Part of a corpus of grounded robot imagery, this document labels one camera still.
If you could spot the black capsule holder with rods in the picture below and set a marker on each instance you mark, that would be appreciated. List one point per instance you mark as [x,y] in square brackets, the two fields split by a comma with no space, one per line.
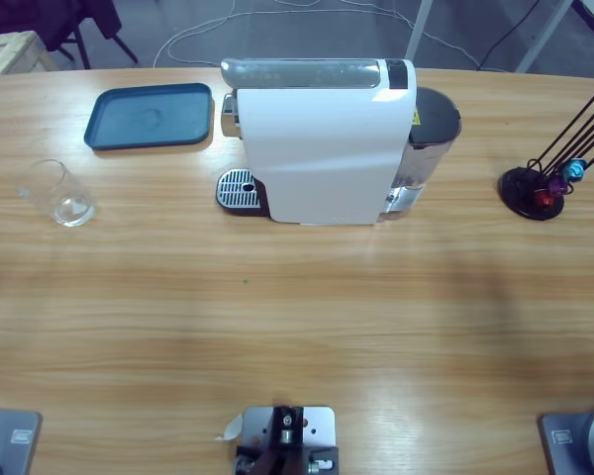
[517,195]

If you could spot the blue rectangular plastic tray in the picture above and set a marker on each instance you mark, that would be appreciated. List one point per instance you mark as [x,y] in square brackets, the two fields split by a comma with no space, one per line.
[148,116]

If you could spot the clear drinking glass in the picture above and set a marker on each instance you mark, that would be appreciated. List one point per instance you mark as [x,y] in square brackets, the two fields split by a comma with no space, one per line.
[54,195]

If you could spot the white capsule coffee machine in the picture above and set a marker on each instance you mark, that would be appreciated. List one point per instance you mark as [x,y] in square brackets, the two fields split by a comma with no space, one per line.
[326,158]

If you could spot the white metal table leg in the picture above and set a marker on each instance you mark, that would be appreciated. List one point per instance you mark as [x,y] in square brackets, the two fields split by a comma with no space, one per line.
[418,29]
[544,35]

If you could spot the silver coffee machine lever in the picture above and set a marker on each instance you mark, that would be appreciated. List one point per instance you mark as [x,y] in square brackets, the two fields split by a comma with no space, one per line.
[302,74]

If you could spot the black chair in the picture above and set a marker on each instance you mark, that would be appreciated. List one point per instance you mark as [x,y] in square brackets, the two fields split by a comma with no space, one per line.
[94,15]

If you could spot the clear water tank black lid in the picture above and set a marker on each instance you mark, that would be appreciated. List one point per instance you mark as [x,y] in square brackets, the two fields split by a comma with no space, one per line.
[433,119]

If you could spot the white camera mount dark post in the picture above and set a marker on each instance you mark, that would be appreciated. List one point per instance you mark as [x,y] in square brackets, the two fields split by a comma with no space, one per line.
[322,420]

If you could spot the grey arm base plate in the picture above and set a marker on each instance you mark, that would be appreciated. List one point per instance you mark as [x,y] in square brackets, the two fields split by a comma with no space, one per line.
[10,440]
[574,440]

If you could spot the white paper tape tag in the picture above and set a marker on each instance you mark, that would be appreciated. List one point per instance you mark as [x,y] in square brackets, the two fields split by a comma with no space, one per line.
[232,428]

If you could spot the red coffee capsule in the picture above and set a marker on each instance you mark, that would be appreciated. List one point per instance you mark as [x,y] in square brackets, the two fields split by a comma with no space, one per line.
[542,199]

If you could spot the purple coffee capsule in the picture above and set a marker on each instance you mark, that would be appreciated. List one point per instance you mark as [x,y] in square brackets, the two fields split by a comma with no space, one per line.
[557,185]

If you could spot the pale wooden crate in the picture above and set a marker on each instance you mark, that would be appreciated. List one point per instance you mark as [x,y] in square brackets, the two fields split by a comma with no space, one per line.
[5,54]

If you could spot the blue coffee capsule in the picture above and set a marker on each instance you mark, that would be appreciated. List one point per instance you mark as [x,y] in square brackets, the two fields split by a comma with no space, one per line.
[572,169]

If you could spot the silver slotted drip tray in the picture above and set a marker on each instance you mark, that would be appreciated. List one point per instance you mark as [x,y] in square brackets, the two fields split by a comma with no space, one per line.
[235,190]

